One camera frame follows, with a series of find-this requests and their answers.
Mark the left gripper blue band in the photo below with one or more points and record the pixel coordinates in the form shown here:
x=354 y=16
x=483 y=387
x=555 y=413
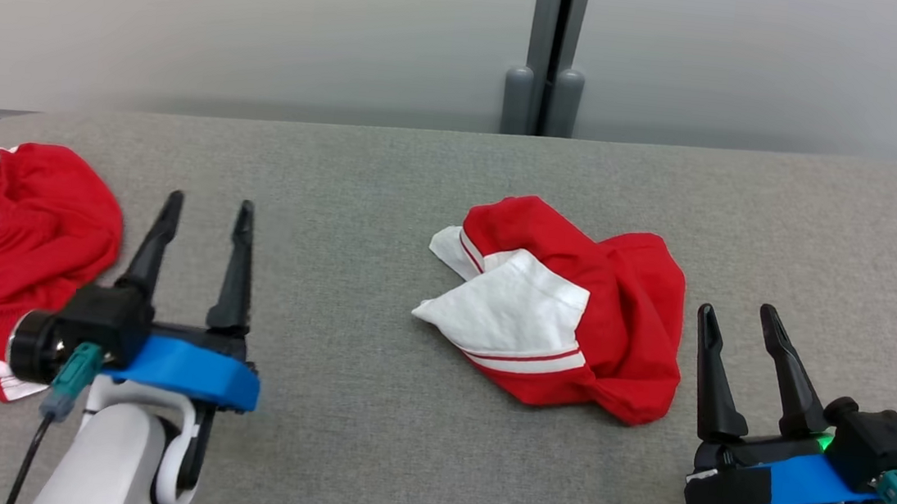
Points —
x=190 y=367

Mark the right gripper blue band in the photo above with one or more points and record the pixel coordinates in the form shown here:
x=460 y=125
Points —
x=797 y=481

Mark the red white numbered jersey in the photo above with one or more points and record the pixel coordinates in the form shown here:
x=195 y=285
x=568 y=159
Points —
x=623 y=318

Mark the red shorts white stripe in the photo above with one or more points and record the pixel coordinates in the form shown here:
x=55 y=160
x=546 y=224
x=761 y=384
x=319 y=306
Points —
x=29 y=245

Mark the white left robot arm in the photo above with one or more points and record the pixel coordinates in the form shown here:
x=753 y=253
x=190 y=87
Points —
x=108 y=458

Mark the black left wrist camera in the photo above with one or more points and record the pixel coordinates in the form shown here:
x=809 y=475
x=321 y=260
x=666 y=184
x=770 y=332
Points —
x=100 y=321

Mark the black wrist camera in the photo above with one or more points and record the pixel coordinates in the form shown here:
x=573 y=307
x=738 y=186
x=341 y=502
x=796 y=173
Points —
x=882 y=446
x=100 y=321

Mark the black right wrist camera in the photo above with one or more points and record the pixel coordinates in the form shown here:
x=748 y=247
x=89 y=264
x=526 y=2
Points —
x=882 y=446

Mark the grey partition post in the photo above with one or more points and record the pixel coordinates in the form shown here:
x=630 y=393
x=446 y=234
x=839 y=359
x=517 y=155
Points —
x=548 y=47

